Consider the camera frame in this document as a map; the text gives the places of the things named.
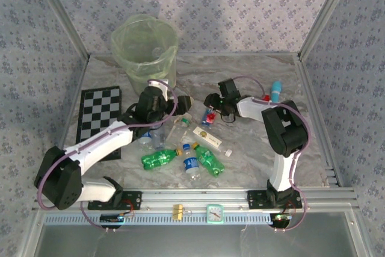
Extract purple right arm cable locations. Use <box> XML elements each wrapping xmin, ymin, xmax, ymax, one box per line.
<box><xmin>231</xmin><ymin>75</ymin><xmax>311</xmax><ymax>232</ymax></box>

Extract green soda bottle yellow cap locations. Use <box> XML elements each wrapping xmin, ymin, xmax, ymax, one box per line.
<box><xmin>191</xmin><ymin>141</ymin><xmax>226</xmax><ymax>178</ymax></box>

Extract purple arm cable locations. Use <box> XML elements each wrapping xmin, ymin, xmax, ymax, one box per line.
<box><xmin>231</xmin><ymin>75</ymin><xmax>311</xmax><ymax>232</ymax></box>
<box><xmin>37</xmin><ymin>79</ymin><xmax>179</xmax><ymax>231</ymax></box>

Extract black grey folding chessboard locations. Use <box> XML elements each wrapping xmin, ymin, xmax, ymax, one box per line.
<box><xmin>74</xmin><ymin>85</ymin><xmax>123</xmax><ymax>161</ymax></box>

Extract tall clear bluish bottle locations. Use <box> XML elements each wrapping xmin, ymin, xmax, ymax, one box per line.
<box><xmin>150</xmin><ymin>124</ymin><xmax>167</xmax><ymax>151</ymax></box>

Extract light blue toy torch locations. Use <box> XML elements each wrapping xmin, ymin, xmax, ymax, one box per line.
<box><xmin>269</xmin><ymin>81</ymin><xmax>284</xmax><ymax>103</ymax></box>

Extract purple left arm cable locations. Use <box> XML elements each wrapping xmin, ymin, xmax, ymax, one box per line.
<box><xmin>37</xmin><ymin>79</ymin><xmax>179</xmax><ymax>231</ymax></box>

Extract wire mesh waste bin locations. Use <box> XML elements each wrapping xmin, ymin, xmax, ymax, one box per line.
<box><xmin>110</xmin><ymin>13</ymin><xmax>179</xmax><ymax>97</ymax></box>

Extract small circuit board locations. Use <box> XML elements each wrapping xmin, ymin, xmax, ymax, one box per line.
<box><xmin>100</xmin><ymin>213</ymin><xmax>126</xmax><ymax>224</ymax></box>
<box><xmin>269</xmin><ymin>212</ymin><xmax>293</xmax><ymax>228</ymax></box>

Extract aluminium frame rail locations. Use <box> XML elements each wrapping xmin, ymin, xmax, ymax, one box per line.
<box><xmin>88</xmin><ymin>52</ymin><xmax>301</xmax><ymax>58</ymax></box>
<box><xmin>33</xmin><ymin>188</ymin><xmax>360</xmax><ymax>209</ymax></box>
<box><xmin>296</xmin><ymin>54</ymin><xmax>347</xmax><ymax>187</ymax></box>
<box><xmin>38</xmin><ymin>54</ymin><xmax>91</xmax><ymax>197</ymax></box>

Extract aluminium frame post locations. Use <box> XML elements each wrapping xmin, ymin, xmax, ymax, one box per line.
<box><xmin>297</xmin><ymin>0</ymin><xmax>359</xmax><ymax>59</ymax></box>
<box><xmin>29</xmin><ymin>0</ymin><xmax>91</xmax><ymax>59</ymax></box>

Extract yellow binder clip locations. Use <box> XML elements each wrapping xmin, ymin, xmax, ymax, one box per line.
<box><xmin>172</xmin><ymin>204</ymin><xmax>193</xmax><ymax>220</ymax></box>

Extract small mint green clock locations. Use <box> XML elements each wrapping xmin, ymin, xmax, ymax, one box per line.
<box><xmin>206</xmin><ymin>203</ymin><xmax>224</xmax><ymax>225</ymax></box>

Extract blue-cap blue-label water bottle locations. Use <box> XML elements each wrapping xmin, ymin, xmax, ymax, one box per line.
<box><xmin>138</xmin><ymin>130</ymin><xmax>153</xmax><ymax>146</ymax></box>
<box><xmin>181</xmin><ymin>143</ymin><xmax>203</xmax><ymax>182</ymax></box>

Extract clear case with white card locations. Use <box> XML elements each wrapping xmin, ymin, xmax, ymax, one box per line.
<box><xmin>189</xmin><ymin>126</ymin><xmax>225</xmax><ymax>154</ymax></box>

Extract crushed green bottle yellow cap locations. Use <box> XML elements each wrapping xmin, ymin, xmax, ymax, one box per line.
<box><xmin>140</xmin><ymin>147</ymin><xmax>183</xmax><ymax>171</ymax></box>

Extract red small object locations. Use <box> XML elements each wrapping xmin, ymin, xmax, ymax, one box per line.
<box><xmin>201</xmin><ymin>107</ymin><xmax>218</xmax><ymax>126</ymax></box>

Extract green plastic bin liner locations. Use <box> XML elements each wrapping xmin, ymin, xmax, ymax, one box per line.
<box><xmin>110</xmin><ymin>13</ymin><xmax>179</xmax><ymax>80</ymax></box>

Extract grey metal panel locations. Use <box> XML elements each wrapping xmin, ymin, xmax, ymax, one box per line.
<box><xmin>29</xmin><ymin>208</ymin><xmax>372</xmax><ymax>257</ymax></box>

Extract grey slotted cable tray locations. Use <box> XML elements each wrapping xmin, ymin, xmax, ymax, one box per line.
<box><xmin>45</xmin><ymin>211</ymin><xmax>276</xmax><ymax>226</ymax></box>

